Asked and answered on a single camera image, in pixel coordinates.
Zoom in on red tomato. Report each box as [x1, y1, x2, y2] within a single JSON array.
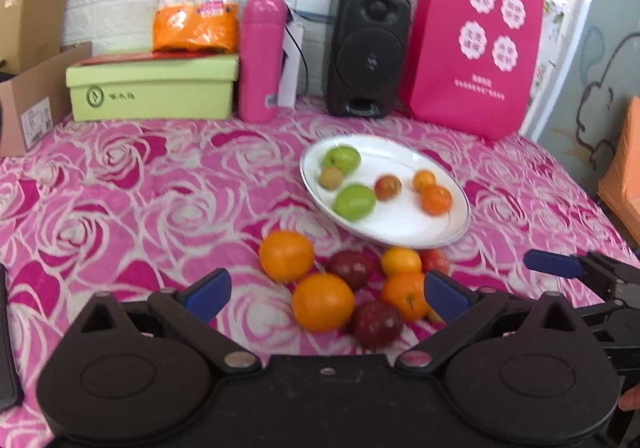
[[420, 249, 450, 275]]

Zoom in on orange with stem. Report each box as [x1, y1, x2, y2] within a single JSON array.
[[380, 272, 431, 322]]

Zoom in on small yellow tangerine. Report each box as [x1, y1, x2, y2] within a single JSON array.
[[380, 246, 422, 278]]

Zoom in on dark red apple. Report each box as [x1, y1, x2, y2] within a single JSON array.
[[348, 301, 404, 350]]

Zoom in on large orange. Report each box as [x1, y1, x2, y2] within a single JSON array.
[[291, 273, 356, 333], [258, 230, 314, 283]]

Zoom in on small mandarin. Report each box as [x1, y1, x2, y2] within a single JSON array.
[[420, 185, 452, 216]]

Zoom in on large orange front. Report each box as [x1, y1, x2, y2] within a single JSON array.
[[291, 273, 356, 333]]

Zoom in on red yellow small fruit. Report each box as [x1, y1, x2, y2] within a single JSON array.
[[374, 175, 402, 202]]

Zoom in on green apple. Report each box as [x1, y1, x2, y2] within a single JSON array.
[[332, 183, 376, 223], [322, 145, 361, 176]]

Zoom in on brown kiwi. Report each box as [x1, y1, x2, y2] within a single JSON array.
[[318, 165, 344, 191]]

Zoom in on dark red plum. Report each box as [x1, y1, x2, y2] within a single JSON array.
[[324, 249, 373, 291]]

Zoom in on person's right hand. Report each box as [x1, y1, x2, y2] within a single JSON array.
[[618, 385, 640, 411]]

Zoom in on white plate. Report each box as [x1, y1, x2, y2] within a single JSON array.
[[299, 135, 471, 249]]

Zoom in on pink rose tablecloth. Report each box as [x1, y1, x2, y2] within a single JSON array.
[[1, 101, 634, 447]]

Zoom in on black smartphone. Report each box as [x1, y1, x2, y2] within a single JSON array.
[[0, 265, 24, 412]]

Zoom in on green shoe box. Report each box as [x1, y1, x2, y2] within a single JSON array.
[[66, 54, 239, 122]]

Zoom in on pink tote bag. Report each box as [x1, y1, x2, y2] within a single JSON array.
[[398, 0, 544, 140]]

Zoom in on white box behind bottle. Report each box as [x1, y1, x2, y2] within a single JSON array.
[[278, 22, 305, 108]]

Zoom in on red booklet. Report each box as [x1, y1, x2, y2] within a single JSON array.
[[76, 51, 218, 66]]

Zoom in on pink thermos bottle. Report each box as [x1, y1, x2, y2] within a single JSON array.
[[239, 0, 288, 123]]

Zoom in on black speaker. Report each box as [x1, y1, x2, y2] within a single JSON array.
[[322, 0, 411, 119]]

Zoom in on brown cardboard box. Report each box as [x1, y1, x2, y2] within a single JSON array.
[[1, 0, 92, 157]]

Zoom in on black cable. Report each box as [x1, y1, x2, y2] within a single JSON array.
[[284, 9, 331, 97]]

